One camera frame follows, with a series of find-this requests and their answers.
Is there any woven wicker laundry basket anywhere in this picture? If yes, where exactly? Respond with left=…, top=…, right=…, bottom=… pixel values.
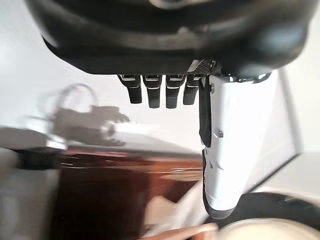
left=144, top=221, right=221, bottom=240

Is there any round washing machine door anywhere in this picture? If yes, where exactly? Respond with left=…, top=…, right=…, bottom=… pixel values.
left=219, top=191, right=320, bottom=240

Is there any light grey garment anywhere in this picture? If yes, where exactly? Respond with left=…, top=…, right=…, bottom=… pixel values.
left=146, top=184, right=209, bottom=230

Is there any dark brown glossy stool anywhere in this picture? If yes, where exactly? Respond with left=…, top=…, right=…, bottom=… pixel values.
left=56, top=146, right=209, bottom=240

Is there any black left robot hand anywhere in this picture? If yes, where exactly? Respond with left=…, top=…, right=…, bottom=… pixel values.
left=24, top=0, right=320, bottom=220

